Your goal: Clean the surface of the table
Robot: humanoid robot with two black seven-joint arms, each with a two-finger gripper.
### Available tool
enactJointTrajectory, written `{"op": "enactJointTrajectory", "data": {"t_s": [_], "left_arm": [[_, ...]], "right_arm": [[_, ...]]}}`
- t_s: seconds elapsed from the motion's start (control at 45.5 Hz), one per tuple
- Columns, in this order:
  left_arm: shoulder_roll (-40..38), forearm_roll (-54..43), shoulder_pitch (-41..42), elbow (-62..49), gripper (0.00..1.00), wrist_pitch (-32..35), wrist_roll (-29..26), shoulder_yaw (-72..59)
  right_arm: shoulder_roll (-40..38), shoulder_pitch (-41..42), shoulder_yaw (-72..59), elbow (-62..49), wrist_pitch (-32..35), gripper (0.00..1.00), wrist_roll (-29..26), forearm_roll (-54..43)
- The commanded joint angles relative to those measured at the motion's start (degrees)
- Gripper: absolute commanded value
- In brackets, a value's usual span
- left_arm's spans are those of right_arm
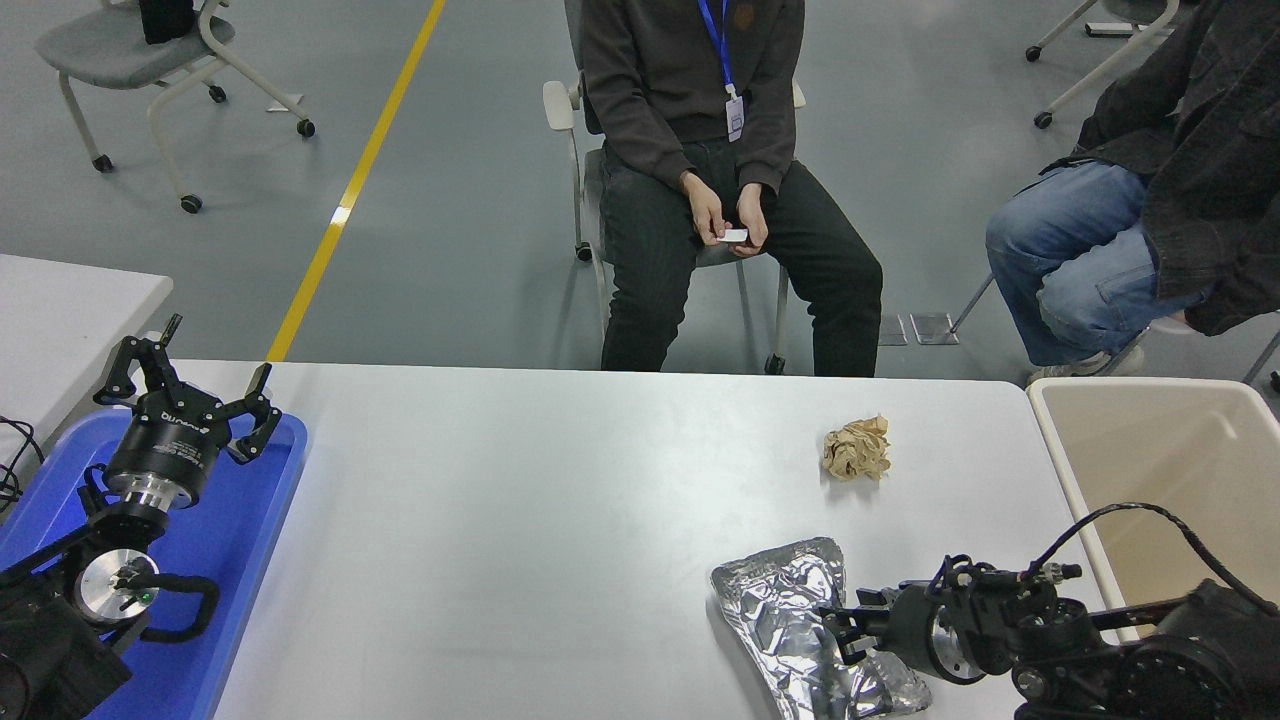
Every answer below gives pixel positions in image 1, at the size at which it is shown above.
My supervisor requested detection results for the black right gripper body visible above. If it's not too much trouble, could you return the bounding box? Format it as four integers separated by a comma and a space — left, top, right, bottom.
883, 585, 951, 685

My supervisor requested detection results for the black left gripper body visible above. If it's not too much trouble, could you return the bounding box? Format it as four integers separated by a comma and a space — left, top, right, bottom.
104, 390, 233, 491

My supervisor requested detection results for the silver foil tray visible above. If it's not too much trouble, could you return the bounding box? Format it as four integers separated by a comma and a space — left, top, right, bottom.
710, 537, 933, 720

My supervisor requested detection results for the person's left hand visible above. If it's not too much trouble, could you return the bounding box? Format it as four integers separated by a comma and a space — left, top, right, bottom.
730, 182, 772, 260

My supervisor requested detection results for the person's right hand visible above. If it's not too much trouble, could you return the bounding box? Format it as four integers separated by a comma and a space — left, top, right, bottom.
682, 170, 727, 242

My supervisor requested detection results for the white side table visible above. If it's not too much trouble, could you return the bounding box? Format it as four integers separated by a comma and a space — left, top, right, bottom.
0, 254, 174, 471

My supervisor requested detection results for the blue plastic tray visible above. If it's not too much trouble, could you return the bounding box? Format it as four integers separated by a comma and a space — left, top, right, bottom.
0, 408, 309, 720

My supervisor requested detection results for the crumpled tan paper ball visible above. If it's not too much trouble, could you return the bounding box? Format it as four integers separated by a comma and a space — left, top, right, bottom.
822, 415, 892, 482

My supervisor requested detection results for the large pale beige bin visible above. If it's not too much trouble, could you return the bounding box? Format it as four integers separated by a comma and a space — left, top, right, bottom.
1028, 377, 1280, 646

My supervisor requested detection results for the grey wheeled office chair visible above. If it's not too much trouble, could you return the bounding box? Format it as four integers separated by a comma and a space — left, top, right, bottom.
35, 0, 317, 215

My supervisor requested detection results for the black bag on chair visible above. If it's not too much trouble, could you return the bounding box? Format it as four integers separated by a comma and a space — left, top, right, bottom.
138, 0, 197, 46

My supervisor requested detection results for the white-seated chair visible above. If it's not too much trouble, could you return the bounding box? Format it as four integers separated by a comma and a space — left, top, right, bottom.
948, 272, 1280, 386

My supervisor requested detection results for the white-armed chair under person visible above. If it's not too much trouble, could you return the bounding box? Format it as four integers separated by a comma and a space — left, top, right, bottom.
543, 0, 807, 376

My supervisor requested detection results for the white-legged wheeled chair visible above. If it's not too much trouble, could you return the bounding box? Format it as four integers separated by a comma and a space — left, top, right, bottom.
1024, 0, 1201, 129

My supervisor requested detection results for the seated person in jeans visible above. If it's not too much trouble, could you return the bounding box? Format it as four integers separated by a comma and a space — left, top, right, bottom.
985, 0, 1280, 386

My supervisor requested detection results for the black cable bundle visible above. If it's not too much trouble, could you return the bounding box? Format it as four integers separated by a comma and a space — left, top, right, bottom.
0, 415, 46, 516

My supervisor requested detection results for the blue lanyard with badge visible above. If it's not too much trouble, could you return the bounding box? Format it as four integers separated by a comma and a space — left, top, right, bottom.
697, 0, 747, 143

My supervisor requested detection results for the seated person with lanyard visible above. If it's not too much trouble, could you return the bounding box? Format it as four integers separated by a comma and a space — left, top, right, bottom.
578, 0, 885, 378

